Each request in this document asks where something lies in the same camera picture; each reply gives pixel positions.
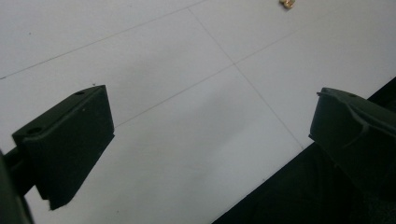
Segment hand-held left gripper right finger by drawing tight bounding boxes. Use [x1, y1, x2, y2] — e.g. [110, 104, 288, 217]
[308, 87, 396, 200]

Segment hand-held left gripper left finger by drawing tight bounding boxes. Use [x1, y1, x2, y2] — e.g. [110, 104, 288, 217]
[11, 84, 116, 211]

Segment small gold crumpled object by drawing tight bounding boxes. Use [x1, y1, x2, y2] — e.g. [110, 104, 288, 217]
[278, 0, 296, 10]

